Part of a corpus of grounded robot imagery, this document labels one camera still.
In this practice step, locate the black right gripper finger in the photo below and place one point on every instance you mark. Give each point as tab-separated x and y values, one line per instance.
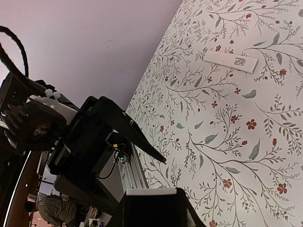
156	211

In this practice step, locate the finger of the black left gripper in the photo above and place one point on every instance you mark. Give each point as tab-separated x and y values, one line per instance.
120	121

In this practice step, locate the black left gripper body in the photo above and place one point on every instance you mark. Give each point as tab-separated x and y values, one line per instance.
82	153

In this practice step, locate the white remote control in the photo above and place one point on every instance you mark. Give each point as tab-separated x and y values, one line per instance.
150	192

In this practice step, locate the white battery cover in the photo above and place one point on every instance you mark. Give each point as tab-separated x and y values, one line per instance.
238	62

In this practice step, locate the floral patterned table mat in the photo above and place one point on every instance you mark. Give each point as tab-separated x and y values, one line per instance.
233	141

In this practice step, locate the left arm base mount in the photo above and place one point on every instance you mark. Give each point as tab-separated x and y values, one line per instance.
121	155

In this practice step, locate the front aluminium rail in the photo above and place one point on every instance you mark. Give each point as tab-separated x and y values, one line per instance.
131	172

